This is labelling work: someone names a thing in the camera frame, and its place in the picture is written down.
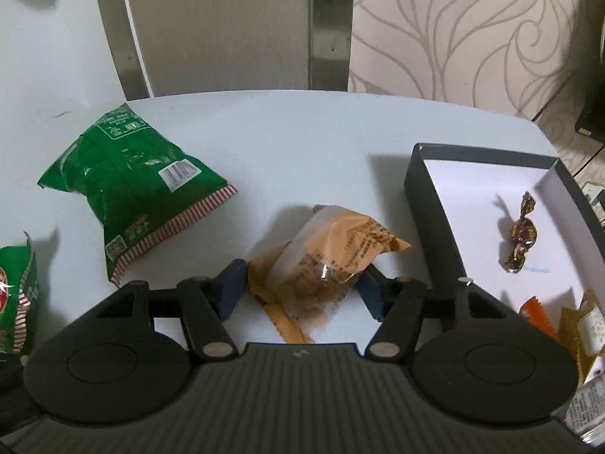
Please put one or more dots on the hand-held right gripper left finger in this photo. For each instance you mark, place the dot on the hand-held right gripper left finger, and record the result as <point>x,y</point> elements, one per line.
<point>231,291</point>

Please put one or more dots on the door with metal frame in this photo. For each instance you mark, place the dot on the door with metal frame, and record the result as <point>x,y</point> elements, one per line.
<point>222,23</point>

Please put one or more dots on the green packet with red print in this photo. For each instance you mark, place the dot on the green packet with red print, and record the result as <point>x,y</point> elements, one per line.
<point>16,293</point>

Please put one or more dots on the orange square snack packet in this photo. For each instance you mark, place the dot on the orange square snack packet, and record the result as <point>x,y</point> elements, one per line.
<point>536,314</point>

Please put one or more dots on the green packet with striped edge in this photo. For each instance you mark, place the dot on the green packet with striped edge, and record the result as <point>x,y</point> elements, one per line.
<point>132,175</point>

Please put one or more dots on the tan snack packet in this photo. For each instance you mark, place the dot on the tan snack packet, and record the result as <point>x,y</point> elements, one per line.
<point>331,246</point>

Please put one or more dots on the gold and white snack packet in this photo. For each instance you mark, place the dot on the gold and white snack packet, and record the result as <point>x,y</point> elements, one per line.
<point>583,328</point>

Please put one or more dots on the grey box with white inside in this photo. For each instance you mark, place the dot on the grey box with white inside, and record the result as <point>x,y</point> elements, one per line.
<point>472,208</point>

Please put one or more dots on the brown twisted candy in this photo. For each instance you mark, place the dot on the brown twisted candy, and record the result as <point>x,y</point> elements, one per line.
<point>522,234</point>

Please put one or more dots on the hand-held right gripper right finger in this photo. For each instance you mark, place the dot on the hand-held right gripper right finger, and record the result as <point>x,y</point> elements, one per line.
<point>373,295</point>

